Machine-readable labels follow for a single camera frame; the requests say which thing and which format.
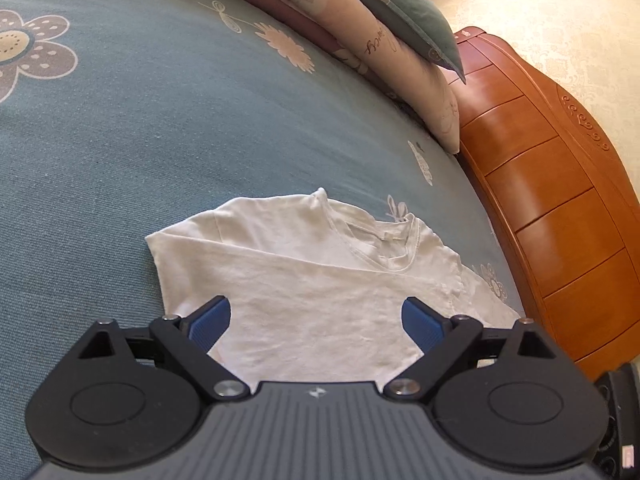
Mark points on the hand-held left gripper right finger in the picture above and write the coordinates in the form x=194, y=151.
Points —
x=422, y=327

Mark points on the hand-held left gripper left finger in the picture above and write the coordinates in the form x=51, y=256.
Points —
x=212, y=322

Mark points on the white printed t-shirt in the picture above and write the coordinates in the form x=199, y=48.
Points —
x=310, y=285

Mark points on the wooden headboard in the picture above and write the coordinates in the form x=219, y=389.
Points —
x=550, y=185

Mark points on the blue floral bed sheet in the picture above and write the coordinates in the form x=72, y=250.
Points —
x=150, y=135

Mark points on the pink floral folded quilt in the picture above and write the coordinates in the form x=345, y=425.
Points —
x=360, y=35

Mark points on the teal floral pillow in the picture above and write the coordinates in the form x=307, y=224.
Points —
x=400, y=0

